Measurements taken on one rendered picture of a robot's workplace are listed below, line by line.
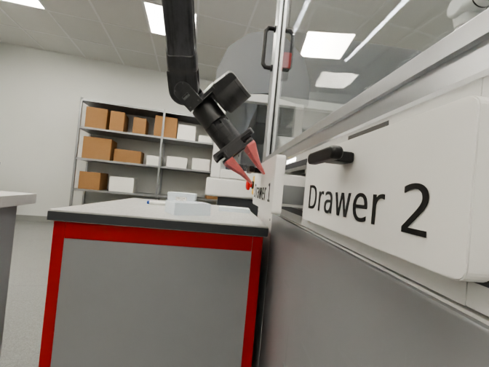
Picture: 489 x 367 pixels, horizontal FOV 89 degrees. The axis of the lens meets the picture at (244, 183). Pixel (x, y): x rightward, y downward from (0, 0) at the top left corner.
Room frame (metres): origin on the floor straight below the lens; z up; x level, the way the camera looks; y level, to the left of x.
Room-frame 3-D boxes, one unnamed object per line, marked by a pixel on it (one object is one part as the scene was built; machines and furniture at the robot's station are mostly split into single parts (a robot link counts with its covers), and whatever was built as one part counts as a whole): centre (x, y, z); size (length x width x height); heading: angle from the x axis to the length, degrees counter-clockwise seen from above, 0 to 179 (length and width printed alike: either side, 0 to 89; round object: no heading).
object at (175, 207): (0.82, 0.18, 0.78); 0.12 x 0.08 x 0.04; 126
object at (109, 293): (0.98, 0.24, 0.38); 0.62 x 0.58 x 0.76; 5
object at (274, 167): (0.60, -0.05, 0.87); 0.29 x 0.02 x 0.11; 5
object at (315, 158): (0.28, -0.10, 0.91); 0.07 x 0.04 x 0.01; 5
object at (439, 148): (0.29, -0.12, 0.87); 0.29 x 0.02 x 0.11; 5
